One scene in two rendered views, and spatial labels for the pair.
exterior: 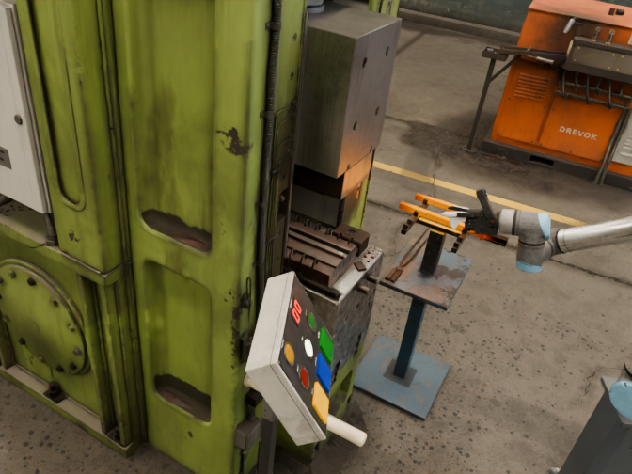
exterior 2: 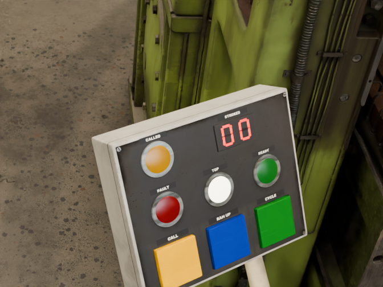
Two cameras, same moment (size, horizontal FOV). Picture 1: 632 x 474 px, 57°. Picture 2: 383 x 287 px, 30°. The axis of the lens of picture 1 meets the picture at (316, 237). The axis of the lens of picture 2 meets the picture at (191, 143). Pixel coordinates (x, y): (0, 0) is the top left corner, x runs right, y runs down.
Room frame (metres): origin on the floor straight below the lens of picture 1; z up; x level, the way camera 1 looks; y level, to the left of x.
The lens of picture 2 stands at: (0.50, -0.64, 1.92)
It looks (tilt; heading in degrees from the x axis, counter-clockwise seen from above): 41 degrees down; 51
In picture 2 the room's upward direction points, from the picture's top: 8 degrees clockwise
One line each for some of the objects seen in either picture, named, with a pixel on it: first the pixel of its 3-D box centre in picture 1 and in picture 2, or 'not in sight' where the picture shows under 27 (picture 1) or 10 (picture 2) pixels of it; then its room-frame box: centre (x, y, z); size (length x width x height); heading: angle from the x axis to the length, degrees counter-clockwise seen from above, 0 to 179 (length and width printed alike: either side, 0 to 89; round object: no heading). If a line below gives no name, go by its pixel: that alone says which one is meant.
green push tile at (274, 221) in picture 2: (324, 346); (273, 221); (1.16, -0.06, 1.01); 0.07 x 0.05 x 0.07; 179
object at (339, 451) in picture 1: (323, 444); not in sight; (1.59, -0.15, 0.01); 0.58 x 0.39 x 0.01; 154
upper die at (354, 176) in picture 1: (299, 154); not in sight; (1.70, 0.09, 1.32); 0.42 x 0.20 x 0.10; 64
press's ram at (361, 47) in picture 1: (314, 76); not in sight; (1.74, 0.07, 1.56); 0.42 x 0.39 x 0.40; 64
